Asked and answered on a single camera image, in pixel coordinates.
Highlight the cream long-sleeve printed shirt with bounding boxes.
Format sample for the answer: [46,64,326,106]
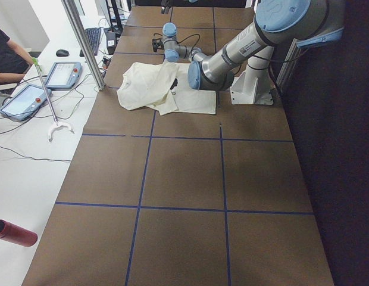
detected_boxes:
[117,61,216,116]

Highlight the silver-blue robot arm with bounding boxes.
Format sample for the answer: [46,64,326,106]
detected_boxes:
[161,0,346,91]

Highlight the far blue teach pendant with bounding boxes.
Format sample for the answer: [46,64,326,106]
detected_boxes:
[45,62,82,90]

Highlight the blue teach pendant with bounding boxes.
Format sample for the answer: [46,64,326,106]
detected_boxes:
[0,84,52,121]
[45,62,82,90]

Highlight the black keyboard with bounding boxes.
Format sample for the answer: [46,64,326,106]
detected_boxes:
[85,27,101,56]

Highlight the black computer mouse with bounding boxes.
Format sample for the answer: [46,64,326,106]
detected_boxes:
[55,49,70,57]

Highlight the near blue teach pendant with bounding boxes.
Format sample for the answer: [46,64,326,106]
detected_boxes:
[0,84,52,121]

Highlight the reacher grabber stick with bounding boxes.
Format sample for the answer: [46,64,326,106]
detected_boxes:
[32,57,74,142]

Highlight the seated person in black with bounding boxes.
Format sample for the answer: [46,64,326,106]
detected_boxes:
[0,29,33,85]

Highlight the red metal bottle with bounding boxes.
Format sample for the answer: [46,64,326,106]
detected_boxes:
[0,219,38,247]

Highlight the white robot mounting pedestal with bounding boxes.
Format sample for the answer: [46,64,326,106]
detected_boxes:
[230,44,276,106]

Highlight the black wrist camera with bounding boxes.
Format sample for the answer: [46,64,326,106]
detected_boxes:
[152,38,162,52]

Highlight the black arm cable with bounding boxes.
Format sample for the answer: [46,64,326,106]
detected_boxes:
[153,33,201,48]

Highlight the aluminium frame post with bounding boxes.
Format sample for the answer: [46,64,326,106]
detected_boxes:
[61,0,105,91]

